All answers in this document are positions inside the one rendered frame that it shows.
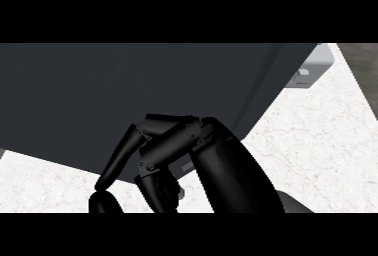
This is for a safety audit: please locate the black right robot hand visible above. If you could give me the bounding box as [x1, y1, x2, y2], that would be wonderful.
[87, 113, 288, 214]

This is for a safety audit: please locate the large dark grey door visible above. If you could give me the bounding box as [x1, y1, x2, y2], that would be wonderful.
[0, 43, 319, 185]

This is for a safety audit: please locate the pale grey appliance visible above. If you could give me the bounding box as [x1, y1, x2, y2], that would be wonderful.
[284, 43, 337, 90]

